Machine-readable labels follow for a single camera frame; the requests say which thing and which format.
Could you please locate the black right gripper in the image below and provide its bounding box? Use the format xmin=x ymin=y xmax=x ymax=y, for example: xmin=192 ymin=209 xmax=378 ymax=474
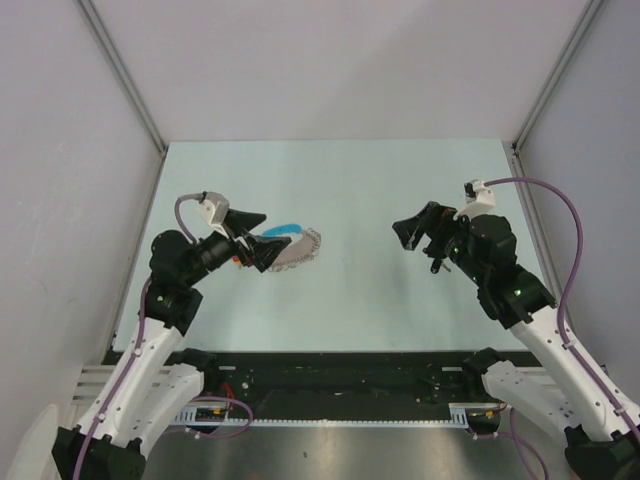
xmin=393 ymin=201 xmax=487 ymax=285

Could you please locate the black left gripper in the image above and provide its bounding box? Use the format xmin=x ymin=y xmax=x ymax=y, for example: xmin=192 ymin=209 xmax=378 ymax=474
xmin=182 ymin=208 xmax=290 ymax=286

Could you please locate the metal key organizer with rings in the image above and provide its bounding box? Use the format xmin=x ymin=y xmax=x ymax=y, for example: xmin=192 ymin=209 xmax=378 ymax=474
xmin=262 ymin=223 xmax=322 ymax=273

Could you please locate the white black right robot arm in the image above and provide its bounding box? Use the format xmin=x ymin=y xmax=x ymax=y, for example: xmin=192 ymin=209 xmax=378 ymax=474
xmin=392 ymin=202 xmax=639 ymax=479

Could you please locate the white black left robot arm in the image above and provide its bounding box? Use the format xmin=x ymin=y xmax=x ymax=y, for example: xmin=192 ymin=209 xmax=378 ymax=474
xmin=52 ymin=209 xmax=291 ymax=479

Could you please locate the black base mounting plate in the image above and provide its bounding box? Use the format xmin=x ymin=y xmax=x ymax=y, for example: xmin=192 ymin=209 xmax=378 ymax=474
xmin=165 ymin=349 xmax=494 ymax=404

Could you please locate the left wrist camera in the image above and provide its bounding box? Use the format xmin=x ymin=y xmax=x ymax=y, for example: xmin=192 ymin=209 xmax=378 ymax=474
xmin=196 ymin=191 xmax=230 ymax=238

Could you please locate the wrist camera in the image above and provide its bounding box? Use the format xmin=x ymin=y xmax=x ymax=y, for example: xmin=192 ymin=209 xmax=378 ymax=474
xmin=196 ymin=191 xmax=230 ymax=238
xmin=454 ymin=180 xmax=496 ymax=220

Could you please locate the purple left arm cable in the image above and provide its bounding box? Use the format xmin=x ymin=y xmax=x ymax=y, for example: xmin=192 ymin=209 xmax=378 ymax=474
xmin=72 ymin=192 xmax=254 ymax=480

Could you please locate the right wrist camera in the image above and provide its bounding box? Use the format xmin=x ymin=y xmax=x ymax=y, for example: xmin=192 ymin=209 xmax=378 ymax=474
xmin=454 ymin=180 xmax=496 ymax=220

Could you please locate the grey slotted cable duct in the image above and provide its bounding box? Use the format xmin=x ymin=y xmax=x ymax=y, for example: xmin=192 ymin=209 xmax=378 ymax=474
xmin=170 ymin=401 xmax=506 ymax=429

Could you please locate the aluminium frame rail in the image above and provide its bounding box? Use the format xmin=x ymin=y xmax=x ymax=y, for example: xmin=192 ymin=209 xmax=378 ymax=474
xmin=72 ymin=365 xmax=115 ymax=405

